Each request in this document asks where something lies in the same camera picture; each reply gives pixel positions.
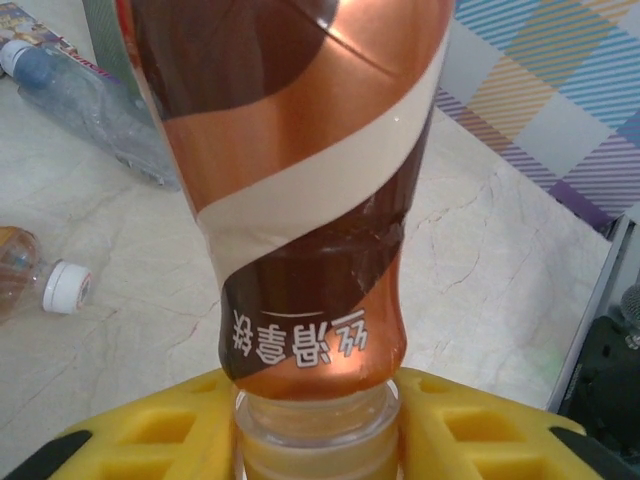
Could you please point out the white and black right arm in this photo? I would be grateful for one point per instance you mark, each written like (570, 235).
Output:
(605, 380)

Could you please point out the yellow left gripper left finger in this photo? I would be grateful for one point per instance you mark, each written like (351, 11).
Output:
(165, 450)

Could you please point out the aluminium side rail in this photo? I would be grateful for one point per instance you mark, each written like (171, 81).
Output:
(590, 320)

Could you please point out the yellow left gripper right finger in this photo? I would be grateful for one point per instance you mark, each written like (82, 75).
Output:
(500, 450)

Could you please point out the brown coffee drink bottle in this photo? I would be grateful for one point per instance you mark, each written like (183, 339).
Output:
(300, 200)

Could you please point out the blue label bottle white cap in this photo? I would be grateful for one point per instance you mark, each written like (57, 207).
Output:
(100, 125)

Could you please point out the clear bottle white cap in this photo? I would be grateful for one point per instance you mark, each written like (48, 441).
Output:
(65, 285)

